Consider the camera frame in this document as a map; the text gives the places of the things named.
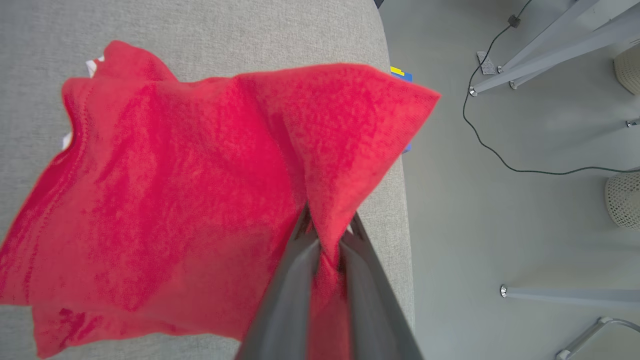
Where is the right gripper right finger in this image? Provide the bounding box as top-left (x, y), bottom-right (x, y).
top-left (339, 212), bottom-right (426, 360)

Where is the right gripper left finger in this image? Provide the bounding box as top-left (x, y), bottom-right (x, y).
top-left (235, 205), bottom-right (321, 360)

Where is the red and white garment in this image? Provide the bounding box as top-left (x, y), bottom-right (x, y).
top-left (0, 40), bottom-right (442, 360)

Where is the curved grey chair leg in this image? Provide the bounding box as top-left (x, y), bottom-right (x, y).
top-left (555, 316), bottom-right (640, 360)

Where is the blue and yellow object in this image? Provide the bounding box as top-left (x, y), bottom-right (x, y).
top-left (390, 66), bottom-right (414, 153)

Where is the white perforated basket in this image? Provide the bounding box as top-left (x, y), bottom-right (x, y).
top-left (613, 45), bottom-right (640, 96)
top-left (604, 172), bottom-right (640, 231)

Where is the grey floor tape patch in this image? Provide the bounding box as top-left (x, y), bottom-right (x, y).
top-left (476, 51), bottom-right (497, 76)

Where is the grey metal furniture leg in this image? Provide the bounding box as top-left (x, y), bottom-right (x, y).
top-left (469, 10), bottom-right (640, 97)
top-left (497, 0), bottom-right (601, 75)

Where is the long thin black cable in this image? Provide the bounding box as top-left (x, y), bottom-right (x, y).
top-left (462, 0), bottom-right (640, 176)

